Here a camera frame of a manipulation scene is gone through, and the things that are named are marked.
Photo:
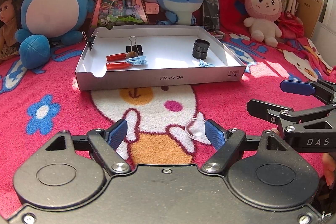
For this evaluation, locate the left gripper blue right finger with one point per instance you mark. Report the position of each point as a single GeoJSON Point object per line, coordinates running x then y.
{"type": "Point", "coordinates": [227, 144]}

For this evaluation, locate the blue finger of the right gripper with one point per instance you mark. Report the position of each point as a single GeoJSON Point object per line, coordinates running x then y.
{"type": "Point", "coordinates": [297, 87]}

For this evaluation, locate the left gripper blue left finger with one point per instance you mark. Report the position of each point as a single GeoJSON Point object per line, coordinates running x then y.
{"type": "Point", "coordinates": [104, 144]}

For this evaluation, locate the red orange cylinder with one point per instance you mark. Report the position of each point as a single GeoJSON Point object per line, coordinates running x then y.
{"type": "Point", "coordinates": [117, 65]}
{"type": "Point", "coordinates": [116, 57]}

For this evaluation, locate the light blue hair clip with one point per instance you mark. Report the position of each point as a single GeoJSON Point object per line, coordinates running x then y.
{"type": "Point", "coordinates": [139, 60]}
{"type": "Point", "coordinates": [203, 63]}

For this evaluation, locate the brown hazelnut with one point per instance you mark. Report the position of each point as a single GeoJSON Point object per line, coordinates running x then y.
{"type": "Point", "coordinates": [131, 54]}

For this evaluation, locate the black binder clip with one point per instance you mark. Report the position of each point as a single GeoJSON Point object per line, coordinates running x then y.
{"type": "Point", "coordinates": [134, 46]}
{"type": "Point", "coordinates": [89, 38]}

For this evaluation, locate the black round container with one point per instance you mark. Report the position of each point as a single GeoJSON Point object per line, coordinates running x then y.
{"type": "Point", "coordinates": [200, 49]}

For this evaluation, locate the red cartoon blanket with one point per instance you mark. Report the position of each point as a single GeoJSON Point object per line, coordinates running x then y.
{"type": "Point", "coordinates": [37, 104]}

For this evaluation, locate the red crumpled cloth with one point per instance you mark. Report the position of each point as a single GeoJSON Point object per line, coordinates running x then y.
{"type": "Point", "coordinates": [290, 26]}

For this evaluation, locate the brown cardboard board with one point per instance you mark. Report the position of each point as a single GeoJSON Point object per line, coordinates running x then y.
{"type": "Point", "coordinates": [309, 12]}

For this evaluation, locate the white cardboard box tray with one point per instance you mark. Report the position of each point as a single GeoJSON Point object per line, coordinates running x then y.
{"type": "Point", "coordinates": [168, 50]}

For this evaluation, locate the pink bunny plush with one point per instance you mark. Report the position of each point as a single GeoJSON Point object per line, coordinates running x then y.
{"type": "Point", "coordinates": [261, 20]}

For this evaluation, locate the black binder clip on rim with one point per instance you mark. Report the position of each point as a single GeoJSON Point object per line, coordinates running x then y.
{"type": "Point", "coordinates": [89, 38]}

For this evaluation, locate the black smartphone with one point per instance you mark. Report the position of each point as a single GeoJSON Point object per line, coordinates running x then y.
{"type": "Point", "coordinates": [211, 20]}

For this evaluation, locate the pink triangular diorama box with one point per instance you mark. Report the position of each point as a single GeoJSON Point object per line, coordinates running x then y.
{"type": "Point", "coordinates": [110, 13]}

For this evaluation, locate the blue round mouse plush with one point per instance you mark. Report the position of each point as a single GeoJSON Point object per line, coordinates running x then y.
{"type": "Point", "coordinates": [43, 21]}

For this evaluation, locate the brown haired doll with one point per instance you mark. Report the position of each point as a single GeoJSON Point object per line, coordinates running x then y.
{"type": "Point", "coordinates": [10, 23]}

